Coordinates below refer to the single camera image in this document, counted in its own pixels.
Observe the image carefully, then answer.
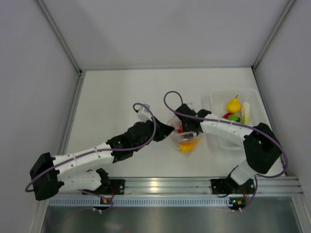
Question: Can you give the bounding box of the clear polka dot zip bag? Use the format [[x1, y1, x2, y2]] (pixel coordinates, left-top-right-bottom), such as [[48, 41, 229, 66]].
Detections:
[[168, 116, 201, 155]]

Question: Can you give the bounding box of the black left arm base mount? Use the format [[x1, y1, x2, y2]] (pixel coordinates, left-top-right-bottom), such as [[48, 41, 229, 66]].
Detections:
[[83, 179, 125, 195]]

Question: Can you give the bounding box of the yellow toy pepper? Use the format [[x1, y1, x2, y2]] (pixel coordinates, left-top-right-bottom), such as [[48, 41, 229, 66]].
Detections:
[[178, 142, 197, 153]]

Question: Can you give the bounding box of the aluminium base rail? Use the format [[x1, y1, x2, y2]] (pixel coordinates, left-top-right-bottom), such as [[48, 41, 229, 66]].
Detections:
[[53, 176, 303, 196]]

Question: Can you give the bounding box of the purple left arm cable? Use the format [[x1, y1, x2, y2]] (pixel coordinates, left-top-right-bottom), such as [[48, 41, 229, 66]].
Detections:
[[25, 103, 156, 192]]

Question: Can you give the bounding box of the aluminium frame post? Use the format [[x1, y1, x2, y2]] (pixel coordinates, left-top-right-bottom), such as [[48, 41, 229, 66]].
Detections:
[[35, 0, 82, 75]]

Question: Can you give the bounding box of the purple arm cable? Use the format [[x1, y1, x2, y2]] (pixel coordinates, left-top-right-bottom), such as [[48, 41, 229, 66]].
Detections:
[[163, 91, 290, 180], [25, 103, 156, 192]]

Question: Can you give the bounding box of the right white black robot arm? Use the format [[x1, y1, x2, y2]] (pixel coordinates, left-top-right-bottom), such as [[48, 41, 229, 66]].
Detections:
[[174, 103, 282, 194]]

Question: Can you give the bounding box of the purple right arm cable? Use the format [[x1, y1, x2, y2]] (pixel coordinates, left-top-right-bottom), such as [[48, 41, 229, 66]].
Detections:
[[163, 91, 290, 180]]

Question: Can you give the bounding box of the red toy chili pepper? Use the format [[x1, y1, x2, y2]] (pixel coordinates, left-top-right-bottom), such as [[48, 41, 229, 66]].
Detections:
[[223, 113, 232, 119]]

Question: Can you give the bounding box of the slotted white cable duct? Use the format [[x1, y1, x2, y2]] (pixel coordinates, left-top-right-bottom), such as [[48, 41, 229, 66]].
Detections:
[[49, 196, 235, 207]]

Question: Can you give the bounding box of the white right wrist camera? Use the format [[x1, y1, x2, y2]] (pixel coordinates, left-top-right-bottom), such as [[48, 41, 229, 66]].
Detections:
[[186, 102, 194, 109]]

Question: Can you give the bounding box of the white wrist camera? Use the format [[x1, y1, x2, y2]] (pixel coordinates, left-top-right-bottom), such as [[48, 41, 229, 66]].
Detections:
[[137, 104, 152, 122], [186, 102, 194, 109]]

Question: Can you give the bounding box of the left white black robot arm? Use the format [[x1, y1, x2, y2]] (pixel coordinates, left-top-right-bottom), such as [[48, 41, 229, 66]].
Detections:
[[30, 119, 174, 200]]

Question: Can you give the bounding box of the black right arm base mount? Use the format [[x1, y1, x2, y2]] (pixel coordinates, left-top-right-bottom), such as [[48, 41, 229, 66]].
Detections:
[[210, 172, 255, 197]]

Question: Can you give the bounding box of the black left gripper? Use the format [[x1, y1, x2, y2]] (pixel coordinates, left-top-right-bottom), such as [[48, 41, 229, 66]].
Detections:
[[133, 116, 174, 152]]

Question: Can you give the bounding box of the yellow toy pear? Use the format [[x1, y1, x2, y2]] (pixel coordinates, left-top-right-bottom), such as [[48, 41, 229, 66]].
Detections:
[[226, 96, 241, 114]]

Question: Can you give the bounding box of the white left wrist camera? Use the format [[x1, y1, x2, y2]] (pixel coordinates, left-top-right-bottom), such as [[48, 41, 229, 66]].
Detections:
[[137, 104, 152, 122]]

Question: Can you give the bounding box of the green toy pepper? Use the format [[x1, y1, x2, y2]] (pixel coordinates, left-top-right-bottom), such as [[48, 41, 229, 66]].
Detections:
[[228, 115, 242, 123]]

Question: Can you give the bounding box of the white plastic basket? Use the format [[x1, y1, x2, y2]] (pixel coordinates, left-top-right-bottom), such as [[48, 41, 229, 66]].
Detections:
[[201, 88, 259, 150]]

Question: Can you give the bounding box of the pale green toy celery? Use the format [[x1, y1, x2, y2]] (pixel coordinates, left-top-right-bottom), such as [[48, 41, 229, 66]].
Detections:
[[242, 102, 250, 125]]

